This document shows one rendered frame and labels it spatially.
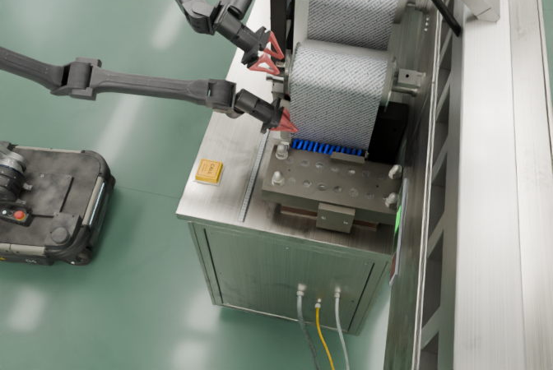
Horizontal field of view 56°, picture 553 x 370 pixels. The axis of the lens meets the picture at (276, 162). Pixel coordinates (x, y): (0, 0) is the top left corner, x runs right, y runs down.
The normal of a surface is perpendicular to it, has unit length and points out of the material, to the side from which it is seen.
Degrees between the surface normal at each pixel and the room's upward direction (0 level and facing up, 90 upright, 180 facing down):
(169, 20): 0
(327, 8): 92
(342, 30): 92
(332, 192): 0
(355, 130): 90
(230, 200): 0
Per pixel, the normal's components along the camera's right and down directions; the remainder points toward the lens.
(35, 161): 0.00, -0.56
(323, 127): -0.22, 0.80
